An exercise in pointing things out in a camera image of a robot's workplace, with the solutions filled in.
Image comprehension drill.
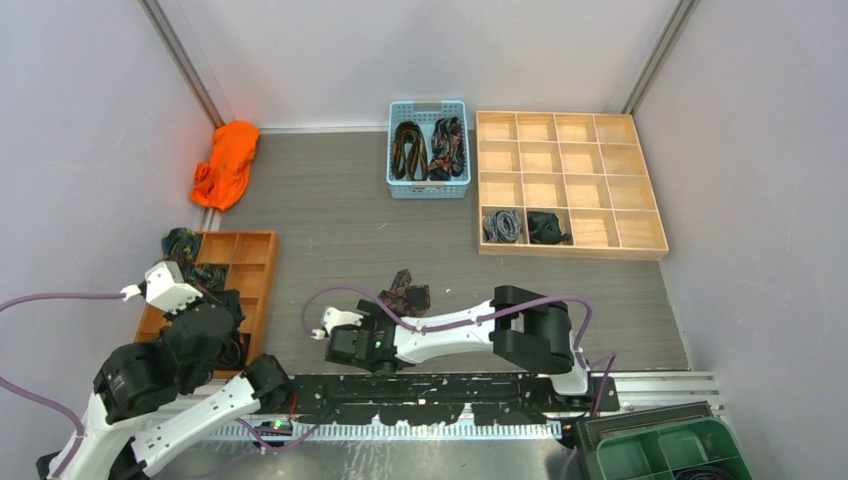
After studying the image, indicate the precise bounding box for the brown paisley patterned tie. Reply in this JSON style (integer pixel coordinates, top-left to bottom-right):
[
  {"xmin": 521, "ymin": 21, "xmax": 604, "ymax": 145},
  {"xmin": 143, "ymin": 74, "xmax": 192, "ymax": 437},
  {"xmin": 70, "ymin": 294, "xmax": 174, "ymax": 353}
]
[{"xmin": 378, "ymin": 269, "xmax": 431, "ymax": 318}]

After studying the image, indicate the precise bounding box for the light wooden compartment tray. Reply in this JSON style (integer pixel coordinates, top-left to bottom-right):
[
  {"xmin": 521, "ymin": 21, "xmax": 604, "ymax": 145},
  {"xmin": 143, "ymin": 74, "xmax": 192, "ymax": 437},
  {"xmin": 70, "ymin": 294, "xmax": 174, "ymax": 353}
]
[{"xmin": 476, "ymin": 111, "xmax": 669, "ymax": 261}]

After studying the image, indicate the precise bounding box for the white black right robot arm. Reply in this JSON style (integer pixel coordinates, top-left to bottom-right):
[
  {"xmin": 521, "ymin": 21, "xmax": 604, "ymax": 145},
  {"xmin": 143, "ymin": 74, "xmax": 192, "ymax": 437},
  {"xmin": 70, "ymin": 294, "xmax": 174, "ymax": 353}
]
[{"xmin": 304, "ymin": 285, "xmax": 595, "ymax": 411}]

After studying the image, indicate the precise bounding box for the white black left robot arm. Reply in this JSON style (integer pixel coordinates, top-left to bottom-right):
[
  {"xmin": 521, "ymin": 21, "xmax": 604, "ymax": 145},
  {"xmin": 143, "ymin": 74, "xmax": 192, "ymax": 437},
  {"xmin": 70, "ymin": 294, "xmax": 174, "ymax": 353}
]
[{"xmin": 36, "ymin": 261, "xmax": 292, "ymax": 479}]

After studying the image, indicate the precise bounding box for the green patterned rolled tie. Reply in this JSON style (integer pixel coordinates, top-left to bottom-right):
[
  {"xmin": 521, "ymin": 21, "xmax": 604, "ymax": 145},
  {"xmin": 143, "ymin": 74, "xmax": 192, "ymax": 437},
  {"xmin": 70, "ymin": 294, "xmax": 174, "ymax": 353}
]
[{"xmin": 185, "ymin": 263, "xmax": 228, "ymax": 291}]

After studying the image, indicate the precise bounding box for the orange wooden compartment tray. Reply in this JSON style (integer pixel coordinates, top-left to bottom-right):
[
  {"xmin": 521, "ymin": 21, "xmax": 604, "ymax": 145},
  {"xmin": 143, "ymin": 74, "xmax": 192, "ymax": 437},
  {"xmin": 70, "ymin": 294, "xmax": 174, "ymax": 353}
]
[{"xmin": 135, "ymin": 231, "xmax": 279, "ymax": 379}]

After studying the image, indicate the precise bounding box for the blue yellow rolled tie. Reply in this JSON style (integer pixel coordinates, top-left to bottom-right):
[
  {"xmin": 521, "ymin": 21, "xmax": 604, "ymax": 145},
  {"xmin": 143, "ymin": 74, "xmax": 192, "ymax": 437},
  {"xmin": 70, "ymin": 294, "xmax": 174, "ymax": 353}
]
[{"xmin": 160, "ymin": 227, "xmax": 202, "ymax": 262}]

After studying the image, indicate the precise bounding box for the orange cloth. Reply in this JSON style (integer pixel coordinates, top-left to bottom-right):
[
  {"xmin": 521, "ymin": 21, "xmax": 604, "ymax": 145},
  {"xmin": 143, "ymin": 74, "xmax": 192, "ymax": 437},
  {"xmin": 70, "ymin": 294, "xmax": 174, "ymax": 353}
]
[{"xmin": 189, "ymin": 121, "xmax": 260, "ymax": 211}]

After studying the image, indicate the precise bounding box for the grey patterned rolled tie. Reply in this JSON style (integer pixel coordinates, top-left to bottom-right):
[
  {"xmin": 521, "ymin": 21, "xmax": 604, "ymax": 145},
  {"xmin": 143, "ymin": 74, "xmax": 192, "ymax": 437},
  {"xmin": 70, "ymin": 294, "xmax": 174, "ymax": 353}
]
[{"xmin": 482, "ymin": 209, "xmax": 523, "ymax": 244}]

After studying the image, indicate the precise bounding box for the orange striped dark tie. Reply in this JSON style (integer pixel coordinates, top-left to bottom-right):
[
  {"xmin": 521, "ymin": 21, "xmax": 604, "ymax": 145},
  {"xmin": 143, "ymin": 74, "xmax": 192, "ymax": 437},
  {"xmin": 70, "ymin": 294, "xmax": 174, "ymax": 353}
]
[{"xmin": 390, "ymin": 121, "xmax": 428, "ymax": 181}]

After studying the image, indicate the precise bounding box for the red floral dark tie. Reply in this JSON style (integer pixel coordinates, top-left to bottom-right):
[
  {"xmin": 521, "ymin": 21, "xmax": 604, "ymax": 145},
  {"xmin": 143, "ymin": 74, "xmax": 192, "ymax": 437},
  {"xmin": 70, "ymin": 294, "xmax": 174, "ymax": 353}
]
[{"xmin": 428, "ymin": 117, "xmax": 466, "ymax": 181}]

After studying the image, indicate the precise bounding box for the dark green rolled tie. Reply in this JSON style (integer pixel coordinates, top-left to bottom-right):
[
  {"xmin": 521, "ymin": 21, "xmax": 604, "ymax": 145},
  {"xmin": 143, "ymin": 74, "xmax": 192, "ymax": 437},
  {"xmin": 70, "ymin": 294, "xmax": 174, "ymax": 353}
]
[{"xmin": 526, "ymin": 211, "xmax": 572, "ymax": 245}]

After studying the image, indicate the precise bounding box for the light blue plastic basket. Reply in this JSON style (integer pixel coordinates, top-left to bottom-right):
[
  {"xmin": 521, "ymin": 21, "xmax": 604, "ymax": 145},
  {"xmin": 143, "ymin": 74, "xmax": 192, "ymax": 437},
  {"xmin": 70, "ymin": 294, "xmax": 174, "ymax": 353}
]
[{"xmin": 385, "ymin": 100, "xmax": 472, "ymax": 199}]

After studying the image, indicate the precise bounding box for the dark framed box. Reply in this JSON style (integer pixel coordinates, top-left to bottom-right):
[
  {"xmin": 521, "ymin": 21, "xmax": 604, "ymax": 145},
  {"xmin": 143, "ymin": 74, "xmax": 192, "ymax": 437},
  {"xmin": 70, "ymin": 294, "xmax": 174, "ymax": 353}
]
[{"xmin": 571, "ymin": 401, "xmax": 713, "ymax": 479}]

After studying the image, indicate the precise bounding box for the green plastic bin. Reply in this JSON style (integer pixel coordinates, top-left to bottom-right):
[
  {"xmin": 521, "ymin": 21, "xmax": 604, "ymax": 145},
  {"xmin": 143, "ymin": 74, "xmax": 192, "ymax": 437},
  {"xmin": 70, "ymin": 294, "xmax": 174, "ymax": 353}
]
[{"xmin": 587, "ymin": 417, "xmax": 753, "ymax": 479}]

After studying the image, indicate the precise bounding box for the perforated aluminium rail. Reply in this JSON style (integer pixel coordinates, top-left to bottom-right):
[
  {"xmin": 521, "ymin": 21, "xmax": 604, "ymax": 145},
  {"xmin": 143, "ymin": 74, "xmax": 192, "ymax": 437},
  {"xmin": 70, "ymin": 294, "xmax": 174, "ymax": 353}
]
[{"xmin": 204, "ymin": 419, "xmax": 563, "ymax": 442}]

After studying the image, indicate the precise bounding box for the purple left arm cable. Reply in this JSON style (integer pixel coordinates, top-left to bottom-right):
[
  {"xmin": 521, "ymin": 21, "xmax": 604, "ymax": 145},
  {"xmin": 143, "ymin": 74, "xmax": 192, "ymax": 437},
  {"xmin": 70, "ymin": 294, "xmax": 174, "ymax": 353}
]
[{"xmin": 0, "ymin": 291, "xmax": 326, "ymax": 480}]

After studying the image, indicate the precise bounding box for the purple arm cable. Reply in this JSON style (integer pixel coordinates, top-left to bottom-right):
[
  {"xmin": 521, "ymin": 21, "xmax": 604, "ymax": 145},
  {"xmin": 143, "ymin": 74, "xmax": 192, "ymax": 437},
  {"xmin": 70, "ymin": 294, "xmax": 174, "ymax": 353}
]
[
  {"xmin": 301, "ymin": 285, "xmax": 619, "ymax": 480},
  {"xmin": 0, "ymin": 291, "xmax": 326, "ymax": 480}
]

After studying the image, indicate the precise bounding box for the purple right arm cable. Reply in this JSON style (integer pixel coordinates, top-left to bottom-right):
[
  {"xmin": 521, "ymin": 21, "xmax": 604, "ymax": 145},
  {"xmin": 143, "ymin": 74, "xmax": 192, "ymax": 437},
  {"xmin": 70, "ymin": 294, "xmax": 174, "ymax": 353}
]
[{"xmin": 301, "ymin": 285, "xmax": 619, "ymax": 480}]

